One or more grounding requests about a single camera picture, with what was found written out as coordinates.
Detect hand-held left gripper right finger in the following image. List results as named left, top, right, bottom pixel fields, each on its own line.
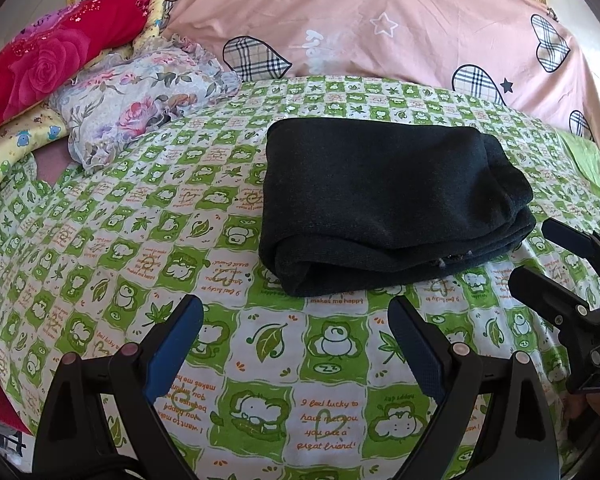
left=387, top=296, right=563, bottom=480

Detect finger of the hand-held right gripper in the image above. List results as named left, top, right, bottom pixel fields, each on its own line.
left=508, top=266, right=590, bottom=333
left=541, top=218, right=600, bottom=308

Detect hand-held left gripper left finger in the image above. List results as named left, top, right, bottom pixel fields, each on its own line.
left=32, top=294, right=205, bottom=480

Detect black pants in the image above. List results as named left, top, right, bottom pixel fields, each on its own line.
left=258, top=117, right=537, bottom=297

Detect light green cloth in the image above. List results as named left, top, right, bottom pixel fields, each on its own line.
left=555, top=127, right=600, bottom=223

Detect green cartoon printed bed sheet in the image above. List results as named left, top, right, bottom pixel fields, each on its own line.
left=0, top=75, right=600, bottom=480

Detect dark red cloth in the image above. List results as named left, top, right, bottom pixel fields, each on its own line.
left=0, top=325, right=36, bottom=437

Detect white floral ruffled pillow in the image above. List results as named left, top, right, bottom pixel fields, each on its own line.
left=50, top=34, right=242, bottom=177

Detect yellow cartoon printed pillow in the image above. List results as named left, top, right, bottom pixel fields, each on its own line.
left=0, top=0, right=170, bottom=197

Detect pink quilt with plaid hearts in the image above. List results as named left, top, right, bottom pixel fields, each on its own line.
left=162, top=0, right=600, bottom=166

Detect red rose pillow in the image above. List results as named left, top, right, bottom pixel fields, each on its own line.
left=0, top=0, right=177, bottom=137

